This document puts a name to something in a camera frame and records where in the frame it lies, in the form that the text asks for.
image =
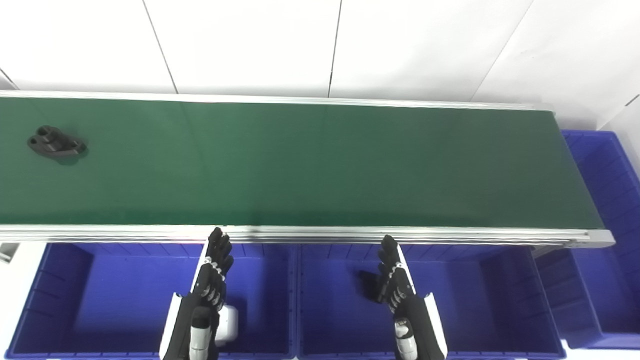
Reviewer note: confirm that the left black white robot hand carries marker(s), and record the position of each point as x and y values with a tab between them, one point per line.
207	295

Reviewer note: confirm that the green conveyor belt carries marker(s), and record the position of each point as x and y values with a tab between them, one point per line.
350	234
320	165

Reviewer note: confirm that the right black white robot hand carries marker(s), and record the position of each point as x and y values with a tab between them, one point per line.
400	300

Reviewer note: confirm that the white block part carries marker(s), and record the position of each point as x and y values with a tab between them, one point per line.
229	324

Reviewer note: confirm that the black flanged metal part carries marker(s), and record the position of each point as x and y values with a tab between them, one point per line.
54	143

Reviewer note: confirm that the blue plastic bin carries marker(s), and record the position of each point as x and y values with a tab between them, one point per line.
605	200
115	300
480	305

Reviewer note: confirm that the aluminium conveyor support leg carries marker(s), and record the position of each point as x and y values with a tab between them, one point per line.
9	252

